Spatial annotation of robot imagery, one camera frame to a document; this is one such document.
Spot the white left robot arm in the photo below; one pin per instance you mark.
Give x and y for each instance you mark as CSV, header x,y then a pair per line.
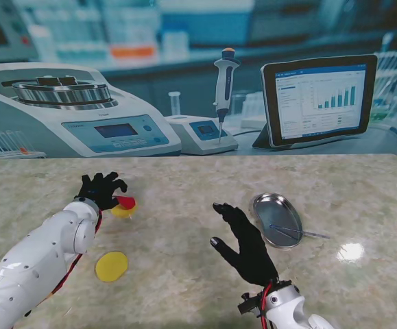
x,y
30,264

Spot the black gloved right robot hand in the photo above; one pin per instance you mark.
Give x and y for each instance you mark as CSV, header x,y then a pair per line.
x,y
253,253

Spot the clear culture dish yellow lid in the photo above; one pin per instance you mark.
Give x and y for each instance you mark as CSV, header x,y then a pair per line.
x,y
111,266

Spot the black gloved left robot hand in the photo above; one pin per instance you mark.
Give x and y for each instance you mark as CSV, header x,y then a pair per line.
x,y
100,192

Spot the steel kidney tray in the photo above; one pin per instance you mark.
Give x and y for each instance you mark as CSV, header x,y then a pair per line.
x,y
280,222

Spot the red round filter paper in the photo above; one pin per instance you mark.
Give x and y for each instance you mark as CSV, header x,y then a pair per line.
x,y
127,201

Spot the clear culture dish yellow base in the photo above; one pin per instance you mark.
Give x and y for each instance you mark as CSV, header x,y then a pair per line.
x,y
122,213

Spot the printed laboratory backdrop poster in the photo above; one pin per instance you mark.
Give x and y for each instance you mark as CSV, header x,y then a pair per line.
x,y
198,79

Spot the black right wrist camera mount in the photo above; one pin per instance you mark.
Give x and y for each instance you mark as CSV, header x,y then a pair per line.
x,y
249,303

